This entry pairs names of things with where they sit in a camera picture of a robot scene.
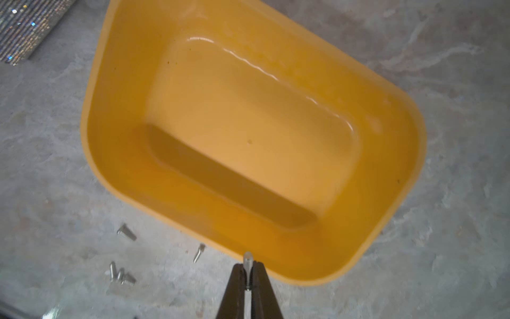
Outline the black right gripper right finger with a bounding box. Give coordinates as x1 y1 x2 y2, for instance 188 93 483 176
250 261 284 319

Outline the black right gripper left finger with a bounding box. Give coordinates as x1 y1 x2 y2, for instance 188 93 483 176
216 264 247 319

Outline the silver screw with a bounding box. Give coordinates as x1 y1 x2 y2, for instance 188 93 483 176
116 223 137 241
116 268 136 286
109 261 117 282
243 251 254 291
193 243 206 263

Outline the yellow plastic storage box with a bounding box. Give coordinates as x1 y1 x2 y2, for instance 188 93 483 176
81 1 427 286

